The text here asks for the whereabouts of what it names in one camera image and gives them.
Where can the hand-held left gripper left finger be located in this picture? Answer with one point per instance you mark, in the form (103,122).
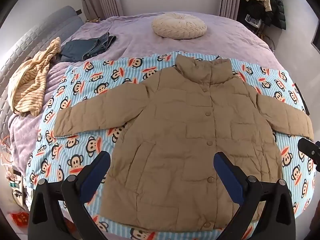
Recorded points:
(96,170)

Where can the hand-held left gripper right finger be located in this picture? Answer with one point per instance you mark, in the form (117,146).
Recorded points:
(228,175)

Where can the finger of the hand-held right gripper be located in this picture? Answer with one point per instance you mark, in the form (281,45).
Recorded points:
(310,148)

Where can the tan puffer jacket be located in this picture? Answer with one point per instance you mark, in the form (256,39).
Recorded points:
(175,130)

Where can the monkey printed striped blanket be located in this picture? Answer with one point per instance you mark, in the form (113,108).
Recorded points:
(82,140)

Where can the red packet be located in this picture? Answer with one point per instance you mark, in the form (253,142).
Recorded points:
(20,218)

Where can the yellow striped garment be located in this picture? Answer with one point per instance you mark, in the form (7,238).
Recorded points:
(30,82)

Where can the blue jeans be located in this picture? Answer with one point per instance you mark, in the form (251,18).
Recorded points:
(80,48)

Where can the bed with purple cover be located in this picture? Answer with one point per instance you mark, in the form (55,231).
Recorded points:
(135,42)

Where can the patterned small bag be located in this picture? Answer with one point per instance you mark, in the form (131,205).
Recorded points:
(252,21)

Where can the dark green hanging coat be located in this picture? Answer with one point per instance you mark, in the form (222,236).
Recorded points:
(277,7)

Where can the grey quilted headboard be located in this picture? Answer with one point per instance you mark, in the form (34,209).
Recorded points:
(30,37)

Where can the gold ornaments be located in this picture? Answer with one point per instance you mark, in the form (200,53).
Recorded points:
(92,20)

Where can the black hanging bag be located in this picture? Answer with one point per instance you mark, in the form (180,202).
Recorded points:
(253,7)

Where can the round cream cushion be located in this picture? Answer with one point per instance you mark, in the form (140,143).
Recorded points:
(178,26)

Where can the wall television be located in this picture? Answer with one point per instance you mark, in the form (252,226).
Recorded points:
(316,38)

